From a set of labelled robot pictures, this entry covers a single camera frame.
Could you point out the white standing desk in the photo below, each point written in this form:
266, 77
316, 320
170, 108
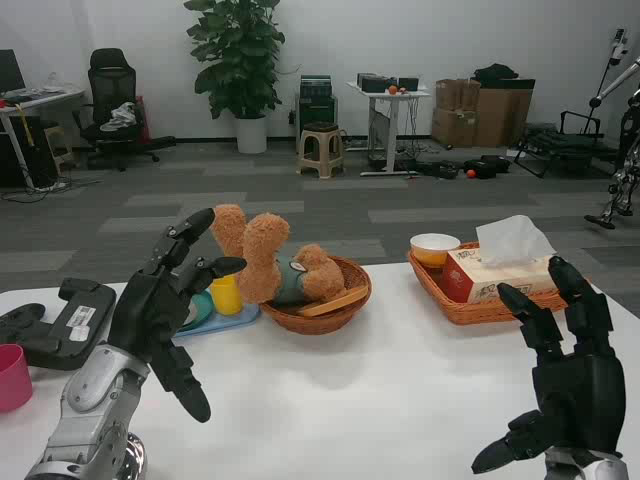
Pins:
385, 95

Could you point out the light blue plastic tray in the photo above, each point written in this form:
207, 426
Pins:
230, 320

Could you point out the grey cloth bundle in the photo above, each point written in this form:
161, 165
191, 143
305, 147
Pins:
120, 117

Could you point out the beige plastic stool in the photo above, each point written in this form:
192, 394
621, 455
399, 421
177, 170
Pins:
320, 137

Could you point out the black labelled handheld device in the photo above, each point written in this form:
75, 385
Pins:
75, 320

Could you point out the silver humanoid robot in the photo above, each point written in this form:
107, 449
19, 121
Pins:
627, 175

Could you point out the white orange ceramic bowl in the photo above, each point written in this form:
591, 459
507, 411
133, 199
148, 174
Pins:
434, 250

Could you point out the black office chair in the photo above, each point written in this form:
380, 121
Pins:
112, 80

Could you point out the large brown cardboard box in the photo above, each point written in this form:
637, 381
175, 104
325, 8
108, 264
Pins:
502, 115

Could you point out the black computer monitor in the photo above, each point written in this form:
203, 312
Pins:
10, 70

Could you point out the white paper tissue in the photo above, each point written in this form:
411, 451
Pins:
510, 240

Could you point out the rectangular wicker basket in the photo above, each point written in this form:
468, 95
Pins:
475, 312

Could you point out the white office desk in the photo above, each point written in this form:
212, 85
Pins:
45, 97

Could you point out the black floor bag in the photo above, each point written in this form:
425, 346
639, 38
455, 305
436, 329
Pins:
487, 166

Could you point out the orange wooden board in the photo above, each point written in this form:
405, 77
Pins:
330, 304

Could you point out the white device on pole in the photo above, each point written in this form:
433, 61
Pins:
620, 47

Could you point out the brown plush teddy bear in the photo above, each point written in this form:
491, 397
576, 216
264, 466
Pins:
262, 255

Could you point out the black gear pile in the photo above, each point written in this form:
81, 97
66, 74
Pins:
440, 170

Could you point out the white power strip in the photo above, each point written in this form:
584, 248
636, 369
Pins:
52, 186

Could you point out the black boxes row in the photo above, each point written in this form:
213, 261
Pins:
375, 82

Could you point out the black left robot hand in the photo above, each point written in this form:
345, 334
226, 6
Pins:
145, 310

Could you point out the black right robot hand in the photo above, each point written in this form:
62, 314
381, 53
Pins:
585, 395

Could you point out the pink plastic cup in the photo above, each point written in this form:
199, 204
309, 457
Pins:
12, 377

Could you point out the small wooden stool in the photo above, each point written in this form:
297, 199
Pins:
59, 145

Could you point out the yellow plastic cup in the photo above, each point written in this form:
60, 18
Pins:
226, 297

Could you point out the stacked black equipment cases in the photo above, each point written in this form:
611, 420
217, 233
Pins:
317, 100

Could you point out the black cabinet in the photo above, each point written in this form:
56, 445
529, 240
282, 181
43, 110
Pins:
27, 155

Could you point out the round wicker basket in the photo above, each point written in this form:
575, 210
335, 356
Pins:
320, 322

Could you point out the brown stacked cardboard boxes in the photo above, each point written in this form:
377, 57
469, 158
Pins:
452, 115

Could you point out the red white tissue box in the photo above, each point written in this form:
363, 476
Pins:
462, 280

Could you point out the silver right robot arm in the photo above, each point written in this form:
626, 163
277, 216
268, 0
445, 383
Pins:
595, 467

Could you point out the green plastic plate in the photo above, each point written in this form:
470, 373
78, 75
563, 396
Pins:
204, 305

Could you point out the black folding frame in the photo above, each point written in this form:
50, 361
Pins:
565, 140

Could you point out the green leafy plant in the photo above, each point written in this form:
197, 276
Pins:
237, 55

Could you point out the black gamepad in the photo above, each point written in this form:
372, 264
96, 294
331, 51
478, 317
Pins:
20, 320

